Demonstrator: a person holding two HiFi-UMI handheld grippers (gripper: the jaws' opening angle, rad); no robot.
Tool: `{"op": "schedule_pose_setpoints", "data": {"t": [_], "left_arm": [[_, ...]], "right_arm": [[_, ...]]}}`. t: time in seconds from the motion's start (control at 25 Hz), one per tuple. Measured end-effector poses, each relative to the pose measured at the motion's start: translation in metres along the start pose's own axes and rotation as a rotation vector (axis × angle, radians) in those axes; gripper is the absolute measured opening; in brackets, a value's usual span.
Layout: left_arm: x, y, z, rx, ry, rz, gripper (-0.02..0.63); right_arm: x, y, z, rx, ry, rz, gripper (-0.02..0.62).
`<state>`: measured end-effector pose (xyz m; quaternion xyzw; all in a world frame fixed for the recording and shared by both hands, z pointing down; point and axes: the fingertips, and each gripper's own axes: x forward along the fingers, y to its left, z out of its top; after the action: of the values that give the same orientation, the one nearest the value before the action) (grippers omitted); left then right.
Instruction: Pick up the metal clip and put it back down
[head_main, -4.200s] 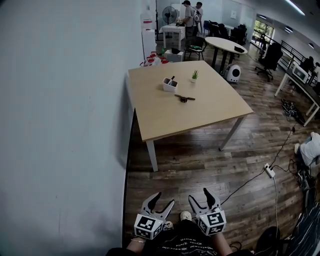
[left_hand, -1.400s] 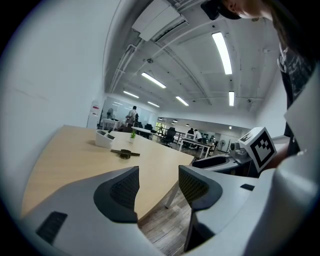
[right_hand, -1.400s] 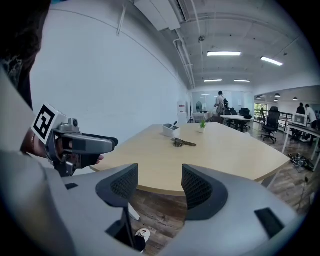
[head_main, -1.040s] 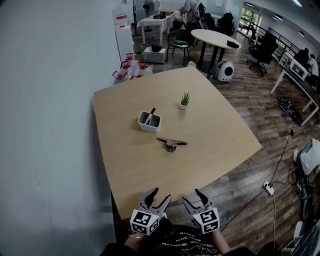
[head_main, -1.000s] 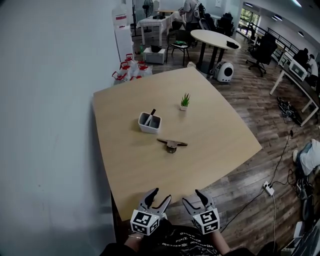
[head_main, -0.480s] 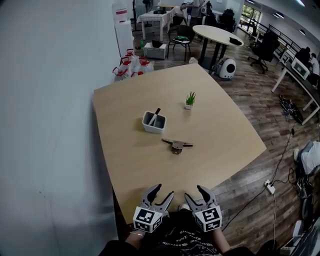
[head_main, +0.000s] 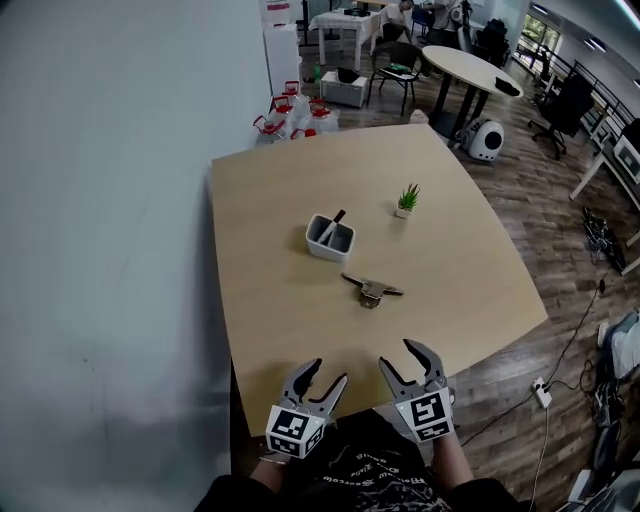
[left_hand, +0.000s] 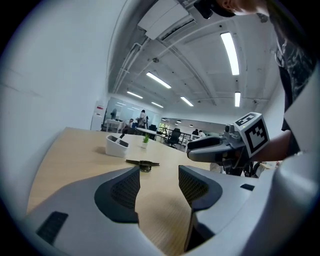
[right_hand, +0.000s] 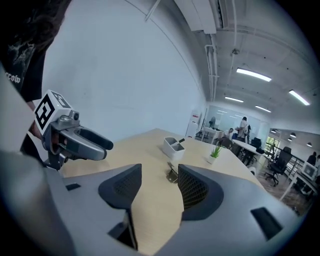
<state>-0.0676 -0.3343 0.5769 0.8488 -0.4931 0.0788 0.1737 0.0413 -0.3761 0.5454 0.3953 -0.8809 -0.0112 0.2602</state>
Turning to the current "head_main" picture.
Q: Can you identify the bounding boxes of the black office chair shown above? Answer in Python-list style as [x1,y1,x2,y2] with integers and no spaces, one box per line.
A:
[528,74,596,161]

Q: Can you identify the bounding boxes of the table with white cloth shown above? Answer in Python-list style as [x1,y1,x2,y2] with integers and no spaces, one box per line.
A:
[308,9,384,71]

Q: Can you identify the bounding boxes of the white microwave oven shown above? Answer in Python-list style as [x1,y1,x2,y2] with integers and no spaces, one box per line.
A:
[612,133,640,184]

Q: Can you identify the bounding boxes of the window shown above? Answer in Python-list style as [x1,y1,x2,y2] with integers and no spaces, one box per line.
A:
[519,12,561,56]

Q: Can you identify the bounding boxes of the black marker pen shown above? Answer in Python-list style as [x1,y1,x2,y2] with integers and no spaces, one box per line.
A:
[319,208,348,246]

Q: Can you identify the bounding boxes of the white water dispenser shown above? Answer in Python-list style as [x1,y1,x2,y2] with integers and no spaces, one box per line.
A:
[263,22,301,96]

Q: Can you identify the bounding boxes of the black metal railing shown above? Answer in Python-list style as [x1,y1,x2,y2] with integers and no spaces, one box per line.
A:
[542,49,640,132]

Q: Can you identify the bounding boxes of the white storage box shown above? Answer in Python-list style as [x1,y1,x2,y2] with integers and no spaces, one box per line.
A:
[319,69,371,109]

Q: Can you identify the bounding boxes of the person's right forearm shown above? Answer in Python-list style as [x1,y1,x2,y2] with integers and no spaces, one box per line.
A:
[429,434,476,487]

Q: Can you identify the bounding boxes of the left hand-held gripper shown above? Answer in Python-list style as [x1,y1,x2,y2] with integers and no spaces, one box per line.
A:
[264,357,349,460]

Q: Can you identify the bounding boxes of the round white meeting table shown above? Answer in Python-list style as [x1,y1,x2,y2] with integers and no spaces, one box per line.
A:
[421,44,525,144]

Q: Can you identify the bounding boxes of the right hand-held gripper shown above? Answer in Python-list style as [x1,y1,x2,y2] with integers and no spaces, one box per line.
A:
[378,339,457,444]

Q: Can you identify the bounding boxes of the dispenser water bottle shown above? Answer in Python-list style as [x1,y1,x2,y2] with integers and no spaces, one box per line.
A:
[259,0,296,26]

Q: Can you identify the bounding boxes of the person's black printed shirt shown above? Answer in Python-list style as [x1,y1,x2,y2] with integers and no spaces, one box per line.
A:
[194,407,536,512]

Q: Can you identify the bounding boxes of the white power cable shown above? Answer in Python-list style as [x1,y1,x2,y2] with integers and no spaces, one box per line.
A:
[528,406,552,507]

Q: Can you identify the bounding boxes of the white desk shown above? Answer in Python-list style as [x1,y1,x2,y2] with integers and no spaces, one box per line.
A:
[569,117,640,276]

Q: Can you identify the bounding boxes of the bundle of black cables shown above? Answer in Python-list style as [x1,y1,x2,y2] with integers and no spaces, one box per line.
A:
[582,204,626,271]

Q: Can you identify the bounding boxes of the white pet carrier backpack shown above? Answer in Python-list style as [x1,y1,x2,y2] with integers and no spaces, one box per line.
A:
[459,117,506,165]

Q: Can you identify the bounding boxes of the white pen holder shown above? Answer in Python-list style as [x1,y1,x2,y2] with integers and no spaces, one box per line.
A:
[305,213,356,264]

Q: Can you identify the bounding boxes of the person's left forearm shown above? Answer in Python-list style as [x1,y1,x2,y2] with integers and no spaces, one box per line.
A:
[247,444,296,497]

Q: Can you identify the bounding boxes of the black mesh chair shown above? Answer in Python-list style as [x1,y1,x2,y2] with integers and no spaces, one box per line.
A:
[367,40,424,116]

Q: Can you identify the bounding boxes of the black floor cable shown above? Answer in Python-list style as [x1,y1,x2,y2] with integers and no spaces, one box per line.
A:
[548,277,610,389]
[458,389,537,448]

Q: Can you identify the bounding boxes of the white power strip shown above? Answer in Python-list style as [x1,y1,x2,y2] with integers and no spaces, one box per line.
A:
[530,377,554,409]

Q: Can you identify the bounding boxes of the small potted green plant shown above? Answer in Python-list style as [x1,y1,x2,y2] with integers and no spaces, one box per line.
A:
[394,182,421,220]

